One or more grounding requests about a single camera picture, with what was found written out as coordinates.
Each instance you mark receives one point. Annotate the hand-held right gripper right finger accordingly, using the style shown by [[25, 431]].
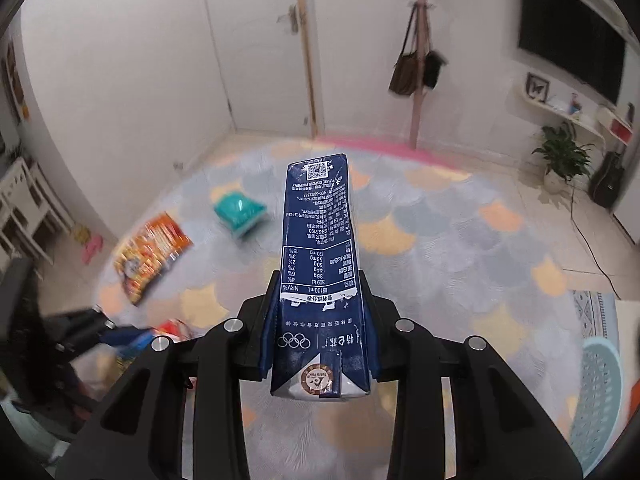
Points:
[[380, 335]]

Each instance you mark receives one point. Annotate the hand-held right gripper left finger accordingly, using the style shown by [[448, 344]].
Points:
[[267, 332]]

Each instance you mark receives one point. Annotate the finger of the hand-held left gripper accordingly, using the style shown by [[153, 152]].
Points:
[[125, 336]]

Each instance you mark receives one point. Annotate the red snack packet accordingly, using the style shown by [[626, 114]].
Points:
[[172, 329]]

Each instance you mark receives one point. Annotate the blue milk carton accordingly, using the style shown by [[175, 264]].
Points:
[[320, 260]]

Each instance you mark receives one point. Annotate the light blue plastic basket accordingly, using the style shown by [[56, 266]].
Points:
[[595, 400]]

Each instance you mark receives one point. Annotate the brown shoulder bag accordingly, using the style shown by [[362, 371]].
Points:
[[405, 77]]

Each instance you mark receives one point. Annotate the orange snack packet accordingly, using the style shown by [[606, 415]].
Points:
[[150, 255]]

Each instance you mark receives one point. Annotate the pink slippers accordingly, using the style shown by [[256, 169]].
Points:
[[92, 250]]

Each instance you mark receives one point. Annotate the teal packet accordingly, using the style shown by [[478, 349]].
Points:
[[240, 212]]

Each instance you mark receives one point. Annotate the white wooden furniture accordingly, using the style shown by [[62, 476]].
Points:
[[30, 210]]

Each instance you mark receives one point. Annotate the patterned rug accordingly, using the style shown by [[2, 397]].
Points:
[[595, 310]]

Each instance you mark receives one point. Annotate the pink wooden coat rack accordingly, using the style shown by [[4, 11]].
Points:
[[419, 110]]

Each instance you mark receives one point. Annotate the white coffee table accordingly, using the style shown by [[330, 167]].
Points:
[[627, 320]]

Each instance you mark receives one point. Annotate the potted green plant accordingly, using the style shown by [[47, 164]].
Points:
[[560, 155]]

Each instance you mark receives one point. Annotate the black bag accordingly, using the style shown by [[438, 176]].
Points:
[[433, 70]]

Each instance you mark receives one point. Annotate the black acoustic guitar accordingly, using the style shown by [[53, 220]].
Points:
[[607, 180]]

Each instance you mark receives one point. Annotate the white door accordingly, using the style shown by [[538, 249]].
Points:
[[250, 50]]

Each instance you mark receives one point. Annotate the small pen holder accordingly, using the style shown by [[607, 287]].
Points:
[[575, 105]]

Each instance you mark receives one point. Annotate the wall poster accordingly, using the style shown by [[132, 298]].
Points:
[[15, 80]]

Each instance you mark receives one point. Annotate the white low wall shelf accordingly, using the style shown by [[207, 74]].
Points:
[[560, 110]]

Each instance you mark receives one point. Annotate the butterfly picture frame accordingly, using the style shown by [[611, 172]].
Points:
[[536, 87]]

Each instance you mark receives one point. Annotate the white and red wall box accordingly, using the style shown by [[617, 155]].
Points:
[[617, 127]]

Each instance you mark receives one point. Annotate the wall-mounted television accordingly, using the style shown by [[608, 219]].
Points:
[[565, 25]]

